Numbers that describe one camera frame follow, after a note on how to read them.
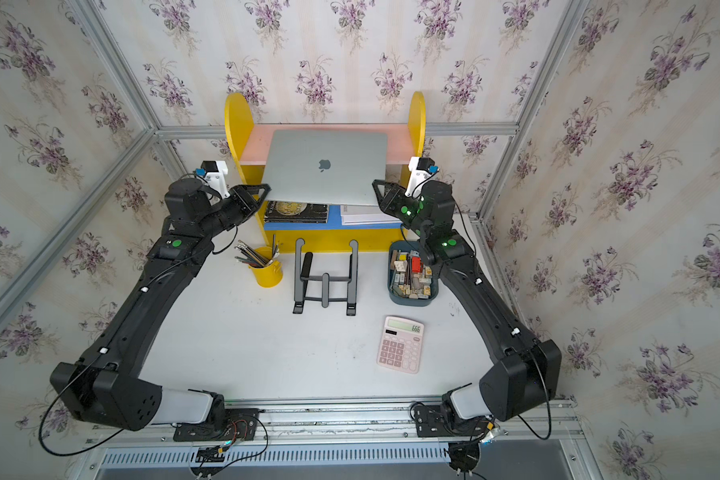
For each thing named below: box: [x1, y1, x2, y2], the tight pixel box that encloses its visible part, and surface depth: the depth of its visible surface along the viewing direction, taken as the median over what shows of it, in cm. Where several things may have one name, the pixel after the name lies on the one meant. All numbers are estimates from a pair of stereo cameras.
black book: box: [264, 201, 328, 224], surface depth 101 cm
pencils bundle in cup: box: [234, 234, 280, 268], surface depth 95 cm
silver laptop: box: [266, 130, 388, 205], surface depth 72 cm
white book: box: [340, 205, 403, 226], surface depth 100 cm
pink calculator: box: [376, 316, 425, 374], surface depth 87 cm
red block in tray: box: [411, 256, 421, 273], surface depth 103 cm
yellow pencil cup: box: [248, 246, 284, 289], surface depth 100 cm
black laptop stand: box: [293, 238, 359, 316], surface depth 96 cm
